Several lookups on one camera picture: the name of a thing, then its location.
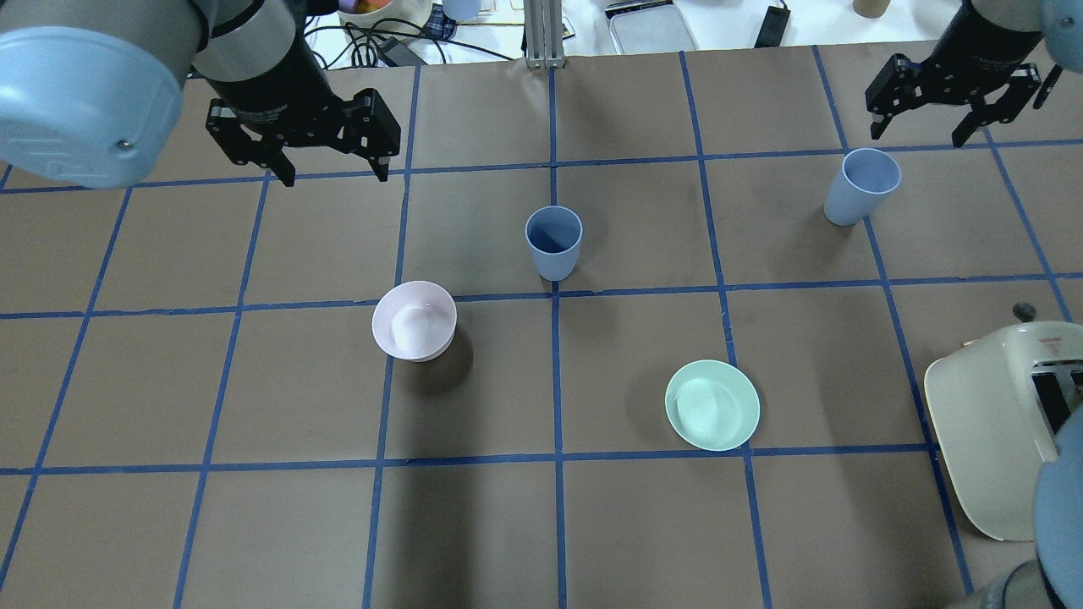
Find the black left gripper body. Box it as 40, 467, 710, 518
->
205, 42, 363, 155

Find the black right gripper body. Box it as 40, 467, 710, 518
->
917, 4, 1043, 107

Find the blue cup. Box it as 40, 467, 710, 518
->
525, 206, 584, 282
823, 147, 904, 226

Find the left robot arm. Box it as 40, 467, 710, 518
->
1, 1, 401, 189

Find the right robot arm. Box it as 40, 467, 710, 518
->
866, 1, 1080, 608

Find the bowl of foam blocks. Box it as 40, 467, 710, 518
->
337, 1, 434, 34

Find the pink bowl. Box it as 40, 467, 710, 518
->
371, 281, 458, 363

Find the cream toaster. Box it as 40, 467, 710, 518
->
923, 321, 1082, 542

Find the mint green bowl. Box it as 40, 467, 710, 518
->
664, 359, 761, 453

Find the aluminium frame post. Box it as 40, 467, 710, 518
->
523, 0, 566, 69

